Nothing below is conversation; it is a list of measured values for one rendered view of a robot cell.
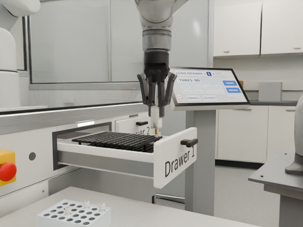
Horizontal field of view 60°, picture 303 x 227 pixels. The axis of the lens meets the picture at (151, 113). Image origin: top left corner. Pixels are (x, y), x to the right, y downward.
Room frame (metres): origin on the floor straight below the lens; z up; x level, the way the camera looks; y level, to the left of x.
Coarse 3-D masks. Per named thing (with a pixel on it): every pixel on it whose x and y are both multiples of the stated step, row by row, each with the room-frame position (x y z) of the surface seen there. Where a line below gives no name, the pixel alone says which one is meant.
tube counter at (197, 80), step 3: (195, 78) 1.65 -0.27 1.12; (198, 78) 1.66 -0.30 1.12; (201, 78) 1.66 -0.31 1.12; (204, 78) 1.67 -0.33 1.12; (207, 78) 1.68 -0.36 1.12; (210, 78) 1.69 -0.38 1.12; (213, 78) 1.69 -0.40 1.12; (216, 78) 1.70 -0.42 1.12; (195, 81) 1.63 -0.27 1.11; (198, 81) 1.64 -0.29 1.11; (201, 81) 1.65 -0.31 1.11; (204, 81) 1.66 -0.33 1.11; (207, 81) 1.66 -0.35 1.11; (210, 81) 1.67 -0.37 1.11; (213, 81) 1.68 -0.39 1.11; (216, 81) 1.69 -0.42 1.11; (219, 81) 1.69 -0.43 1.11
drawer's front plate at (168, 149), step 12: (180, 132) 0.74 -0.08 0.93; (192, 132) 0.81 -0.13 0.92; (156, 144) 0.60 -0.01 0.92; (168, 144) 0.63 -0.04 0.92; (180, 144) 0.71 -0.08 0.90; (156, 156) 0.59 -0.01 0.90; (168, 156) 0.63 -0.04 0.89; (180, 156) 0.71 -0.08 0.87; (156, 168) 0.59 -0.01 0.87; (168, 168) 0.63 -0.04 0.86; (180, 168) 0.71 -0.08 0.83; (156, 180) 0.59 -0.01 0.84; (168, 180) 0.63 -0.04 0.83
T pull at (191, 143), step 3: (195, 138) 0.74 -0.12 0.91; (180, 141) 0.71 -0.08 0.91; (183, 141) 0.70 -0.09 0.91; (186, 141) 0.70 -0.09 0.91; (189, 141) 0.69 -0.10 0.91; (192, 141) 0.69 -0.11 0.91; (195, 141) 0.71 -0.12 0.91; (183, 144) 0.70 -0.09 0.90; (186, 144) 0.68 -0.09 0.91; (189, 144) 0.67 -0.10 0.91; (192, 144) 0.69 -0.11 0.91; (195, 144) 0.72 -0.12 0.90; (189, 147) 0.68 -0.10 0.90
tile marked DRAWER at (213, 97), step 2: (202, 96) 1.56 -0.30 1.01; (204, 96) 1.57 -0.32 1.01; (206, 96) 1.57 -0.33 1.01; (208, 96) 1.57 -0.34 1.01; (210, 96) 1.58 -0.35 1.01; (212, 96) 1.58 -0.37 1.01; (214, 96) 1.59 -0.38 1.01; (204, 98) 1.56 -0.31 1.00; (206, 98) 1.56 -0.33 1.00; (208, 98) 1.56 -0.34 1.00; (210, 98) 1.57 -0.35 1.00; (212, 98) 1.57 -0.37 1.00; (214, 98) 1.58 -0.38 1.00; (216, 98) 1.58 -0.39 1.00; (204, 100) 1.54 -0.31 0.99; (206, 100) 1.55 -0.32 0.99; (208, 100) 1.55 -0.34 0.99; (210, 100) 1.56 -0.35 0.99; (212, 100) 1.56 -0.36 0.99; (214, 100) 1.57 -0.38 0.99; (216, 100) 1.57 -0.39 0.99
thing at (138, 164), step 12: (96, 132) 0.95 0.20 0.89; (60, 144) 0.75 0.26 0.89; (72, 144) 0.74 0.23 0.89; (84, 144) 0.88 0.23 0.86; (60, 156) 0.75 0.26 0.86; (72, 156) 0.73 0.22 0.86; (84, 156) 0.71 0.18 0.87; (96, 156) 0.69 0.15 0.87; (108, 156) 0.68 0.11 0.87; (120, 156) 0.66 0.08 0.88; (132, 156) 0.65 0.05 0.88; (144, 156) 0.63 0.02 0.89; (96, 168) 0.70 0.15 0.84; (108, 168) 0.68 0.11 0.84; (120, 168) 0.66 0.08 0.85; (132, 168) 0.64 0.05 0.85; (144, 168) 0.63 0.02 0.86
